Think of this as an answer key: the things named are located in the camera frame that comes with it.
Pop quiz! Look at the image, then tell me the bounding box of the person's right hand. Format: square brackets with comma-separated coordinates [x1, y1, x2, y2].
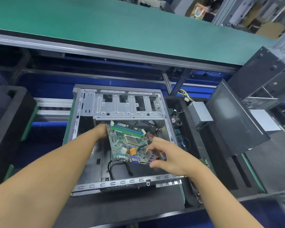
[146, 137, 198, 176]

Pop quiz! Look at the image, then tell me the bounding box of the person's left hand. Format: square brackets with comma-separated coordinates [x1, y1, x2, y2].
[94, 123, 109, 143]

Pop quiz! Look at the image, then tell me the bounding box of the green computer motherboard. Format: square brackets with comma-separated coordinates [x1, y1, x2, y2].
[106, 121, 167, 165]

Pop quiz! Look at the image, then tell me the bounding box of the person's left forearm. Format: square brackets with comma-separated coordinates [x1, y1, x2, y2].
[0, 128, 105, 228]

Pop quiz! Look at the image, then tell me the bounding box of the person's right forearm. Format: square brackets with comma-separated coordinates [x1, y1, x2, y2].
[186, 161, 264, 228]

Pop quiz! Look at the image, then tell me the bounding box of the small black cooling fan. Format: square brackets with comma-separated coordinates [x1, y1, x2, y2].
[171, 114, 183, 127]

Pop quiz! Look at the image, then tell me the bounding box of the black foam tray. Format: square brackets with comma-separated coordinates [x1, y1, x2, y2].
[164, 96, 267, 208]
[53, 185, 206, 228]
[0, 83, 38, 190]

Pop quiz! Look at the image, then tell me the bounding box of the silver power supply unit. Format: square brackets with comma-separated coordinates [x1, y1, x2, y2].
[187, 101, 214, 130]

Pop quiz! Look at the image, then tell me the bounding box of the open grey computer case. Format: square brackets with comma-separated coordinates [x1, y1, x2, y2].
[62, 84, 184, 197]

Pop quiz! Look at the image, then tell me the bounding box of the black case side panel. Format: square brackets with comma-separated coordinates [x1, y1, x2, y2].
[205, 78, 272, 156]

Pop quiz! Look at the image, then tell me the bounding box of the grey metal plate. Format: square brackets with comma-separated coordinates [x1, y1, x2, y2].
[249, 109, 282, 132]

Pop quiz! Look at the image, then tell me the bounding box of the black computer case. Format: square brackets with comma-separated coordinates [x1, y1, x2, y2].
[228, 46, 285, 112]

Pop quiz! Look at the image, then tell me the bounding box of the colourful printed box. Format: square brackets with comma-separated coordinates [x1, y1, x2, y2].
[188, 3, 208, 21]

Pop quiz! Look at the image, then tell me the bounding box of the brown cardboard box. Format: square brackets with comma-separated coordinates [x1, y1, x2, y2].
[255, 21, 285, 40]

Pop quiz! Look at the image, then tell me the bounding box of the black cable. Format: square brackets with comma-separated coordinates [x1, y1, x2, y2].
[108, 160, 133, 181]

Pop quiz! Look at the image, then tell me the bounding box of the yellow and black wire bundle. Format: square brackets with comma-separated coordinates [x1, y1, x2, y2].
[177, 89, 195, 103]

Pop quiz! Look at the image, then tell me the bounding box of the aluminium conveyor frame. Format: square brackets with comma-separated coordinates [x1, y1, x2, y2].
[0, 33, 243, 96]

